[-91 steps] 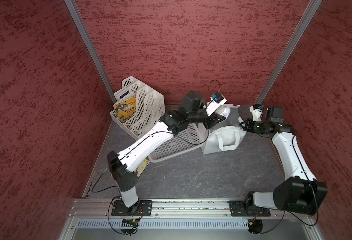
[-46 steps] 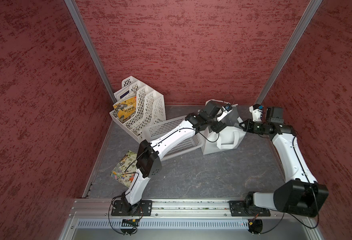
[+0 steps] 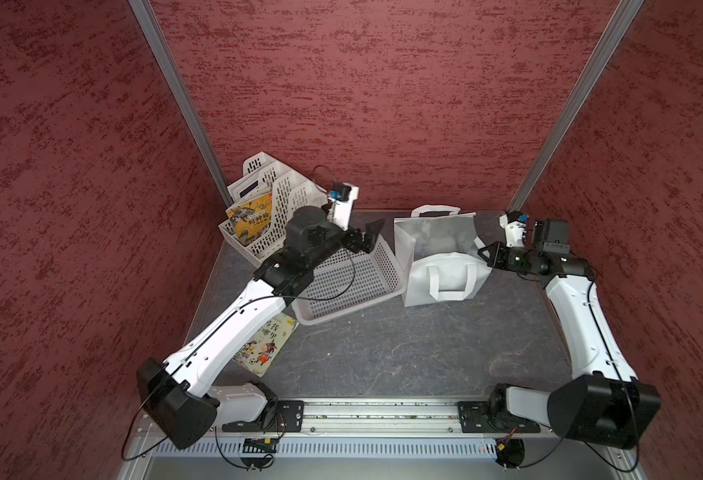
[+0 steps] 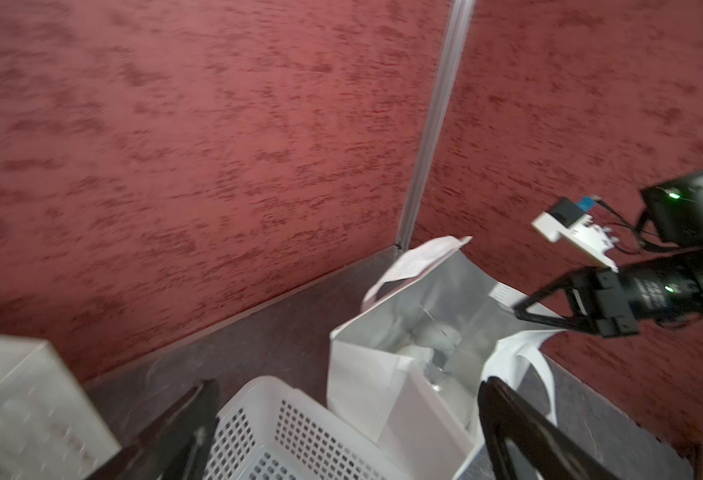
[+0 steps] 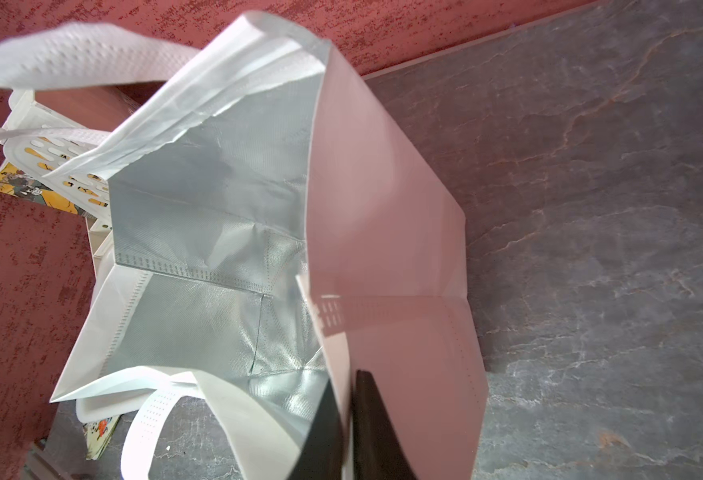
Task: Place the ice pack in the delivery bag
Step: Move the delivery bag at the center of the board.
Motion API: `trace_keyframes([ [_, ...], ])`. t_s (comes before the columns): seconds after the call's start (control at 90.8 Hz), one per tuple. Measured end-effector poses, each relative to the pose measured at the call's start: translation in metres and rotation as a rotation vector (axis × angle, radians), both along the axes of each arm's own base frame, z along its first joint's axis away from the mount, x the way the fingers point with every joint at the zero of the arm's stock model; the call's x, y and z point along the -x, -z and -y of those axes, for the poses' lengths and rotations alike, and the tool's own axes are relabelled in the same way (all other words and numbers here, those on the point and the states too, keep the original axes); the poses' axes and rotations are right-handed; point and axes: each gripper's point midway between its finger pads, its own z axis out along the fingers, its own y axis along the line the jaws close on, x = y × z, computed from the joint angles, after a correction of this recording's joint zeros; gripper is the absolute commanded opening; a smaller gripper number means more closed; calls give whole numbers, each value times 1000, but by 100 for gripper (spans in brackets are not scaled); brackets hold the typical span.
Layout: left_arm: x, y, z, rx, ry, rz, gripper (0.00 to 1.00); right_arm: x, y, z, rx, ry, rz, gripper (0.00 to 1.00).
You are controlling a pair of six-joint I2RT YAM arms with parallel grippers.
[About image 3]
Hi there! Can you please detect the colourful children's book on table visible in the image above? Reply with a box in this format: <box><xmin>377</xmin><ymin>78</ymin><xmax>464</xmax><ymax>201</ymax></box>
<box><xmin>233</xmin><ymin>313</ymin><xmax>299</xmax><ymax>377</ymax></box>

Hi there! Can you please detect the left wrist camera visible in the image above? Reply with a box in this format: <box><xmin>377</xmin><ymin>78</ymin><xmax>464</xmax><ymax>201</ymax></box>
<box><xmin>328</xmin><ymin>182</ymin><xmax>359</xmax><ymax>230</ymax></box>

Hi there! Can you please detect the right aluminium corner post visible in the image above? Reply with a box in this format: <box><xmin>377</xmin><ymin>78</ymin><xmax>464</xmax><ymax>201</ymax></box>
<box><xmin>507</xmin><ymin>0</ymin><xmax>643</xmax><ymax>210</ymax></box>

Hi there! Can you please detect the aluminium corner post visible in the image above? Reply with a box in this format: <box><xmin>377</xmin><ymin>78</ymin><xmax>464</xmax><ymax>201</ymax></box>
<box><xmin>129</xmin><ymin>0</ymin><xmax>232</xmax><ymax>203</ymax></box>
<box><xmin>507</xmin><ymin>0</ymin><xmax>643</xmax><ymax>210</ymax></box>

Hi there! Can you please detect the white booklet with blue stripe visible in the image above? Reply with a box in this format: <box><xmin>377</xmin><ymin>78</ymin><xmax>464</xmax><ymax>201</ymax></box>
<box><xmin>228</xmin><ymin>165</ymin><xmax>271</xmax><ymax>203</ymax></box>

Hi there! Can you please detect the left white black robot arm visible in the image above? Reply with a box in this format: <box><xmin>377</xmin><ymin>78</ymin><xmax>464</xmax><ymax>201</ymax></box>
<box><xmin>137</xmin><ymin>206</ymin><xmax>385</xmax><ymax>450</ymax></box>

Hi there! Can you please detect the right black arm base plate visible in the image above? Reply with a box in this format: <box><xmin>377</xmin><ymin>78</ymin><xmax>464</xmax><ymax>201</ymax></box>
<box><xmin>457</xmin><ymin>401</ymin><xmax>541</xmax><ymax>434</ymax></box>

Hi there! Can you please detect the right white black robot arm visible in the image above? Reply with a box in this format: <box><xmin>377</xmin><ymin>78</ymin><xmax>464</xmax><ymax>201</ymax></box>
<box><xmin>479</xmin><ymin>211</ymin><xmax>661</xmax><ymax>450</ymax></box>

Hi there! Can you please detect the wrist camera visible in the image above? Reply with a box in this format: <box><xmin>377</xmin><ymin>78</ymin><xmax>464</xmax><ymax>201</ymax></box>
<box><xmin>499</xmin><ymin>210</ymin><xmax>529</xmax><ymax>248</ymax></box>
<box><xmin>328</xmin><ymin>182</ymin><xmax>359</xmax><ymax>230</ymax></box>

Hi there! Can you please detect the left aluminium corner post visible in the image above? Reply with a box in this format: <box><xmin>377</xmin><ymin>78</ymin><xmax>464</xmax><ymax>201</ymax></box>
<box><xmin>129</xmin><ymin>0</ymin><xmax>232</xmax><ymax>203</ymax></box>

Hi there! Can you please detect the white insulated delivery bag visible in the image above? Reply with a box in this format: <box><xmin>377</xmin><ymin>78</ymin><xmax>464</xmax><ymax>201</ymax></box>
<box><xmin>393</xmin><ymin>205</ymin><xmax>491</xmax><ymax>307</ymax></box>

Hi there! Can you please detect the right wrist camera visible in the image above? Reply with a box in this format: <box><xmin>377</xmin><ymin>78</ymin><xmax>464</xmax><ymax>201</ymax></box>
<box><xmin>499</xmin><ymin>210</ymin><xmax>529</xmax><ymax>248</ymax></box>

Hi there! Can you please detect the white perforated plastic basket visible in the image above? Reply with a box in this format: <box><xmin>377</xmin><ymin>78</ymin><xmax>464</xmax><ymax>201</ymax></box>
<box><xmin>292</xmin><ymin>238</ymin><xmax>407</xmax><ymax>326</ymax></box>

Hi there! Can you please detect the white perforated file organizer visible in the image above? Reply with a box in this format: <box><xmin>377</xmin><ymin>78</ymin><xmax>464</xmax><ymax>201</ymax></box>
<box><xmin>219</xmin><ymin>152</ymin><xmax>327</xmax><ymax>266</ymax></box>

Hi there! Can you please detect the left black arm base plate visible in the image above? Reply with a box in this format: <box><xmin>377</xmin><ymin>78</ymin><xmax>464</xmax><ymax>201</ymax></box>
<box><xmin>220</xmin><ymin>400</ymin><xmax>306</xmax><ymax>434</ymax></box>

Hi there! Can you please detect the yellow illustrated book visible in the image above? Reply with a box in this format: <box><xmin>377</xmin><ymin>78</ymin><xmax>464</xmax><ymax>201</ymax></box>
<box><xmin>227</xmin><ymin>193</ymin><xmax>273</xmax><ymax>246</ymax></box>

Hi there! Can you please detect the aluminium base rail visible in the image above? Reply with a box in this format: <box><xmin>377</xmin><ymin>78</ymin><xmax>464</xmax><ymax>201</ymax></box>
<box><xmin>222</xmin><ymin>398</ymin><xmax>555</xmax><ymax>438</ymax></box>

